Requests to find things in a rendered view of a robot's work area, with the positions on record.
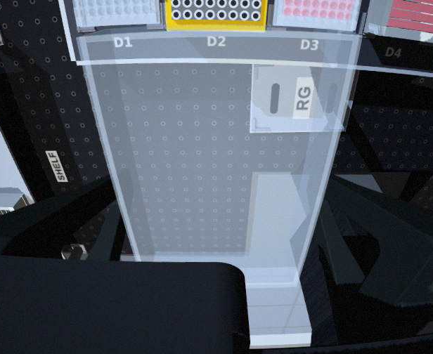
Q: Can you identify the white well plate with pink samples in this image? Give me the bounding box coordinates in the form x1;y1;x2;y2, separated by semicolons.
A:
272;0;362;32

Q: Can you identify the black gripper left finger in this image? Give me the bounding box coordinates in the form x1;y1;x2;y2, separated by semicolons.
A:
0;174;126;261

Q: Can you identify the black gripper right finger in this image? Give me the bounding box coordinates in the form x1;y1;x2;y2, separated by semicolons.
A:
314;173;433;344

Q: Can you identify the translucent white well plate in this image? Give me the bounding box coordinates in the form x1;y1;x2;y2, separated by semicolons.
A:
72;0;161;27

